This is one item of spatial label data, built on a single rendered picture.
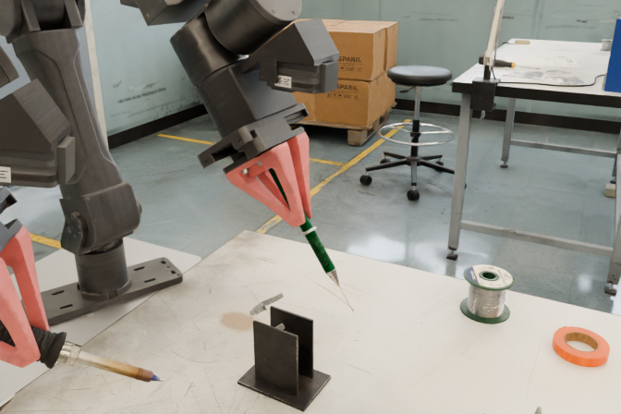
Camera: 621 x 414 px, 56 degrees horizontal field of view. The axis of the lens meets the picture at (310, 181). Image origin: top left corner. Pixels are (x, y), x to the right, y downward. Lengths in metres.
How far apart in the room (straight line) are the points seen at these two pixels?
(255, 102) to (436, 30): 4.30
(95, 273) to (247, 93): 0.38
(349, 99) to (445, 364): 3.25
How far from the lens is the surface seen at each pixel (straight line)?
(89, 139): 0.75
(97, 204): 0.74
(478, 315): 0.78
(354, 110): 3.87
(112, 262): 0.79
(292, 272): 0.85
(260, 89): 0.51
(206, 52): 0.53
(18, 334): 0.42
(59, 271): 0.92
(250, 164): 0.52
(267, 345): 0.62
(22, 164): 0.37
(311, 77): 0.47
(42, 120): 0.36
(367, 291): 0.81
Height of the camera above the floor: 1.17
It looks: 21 degrees down
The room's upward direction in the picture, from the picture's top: straight up
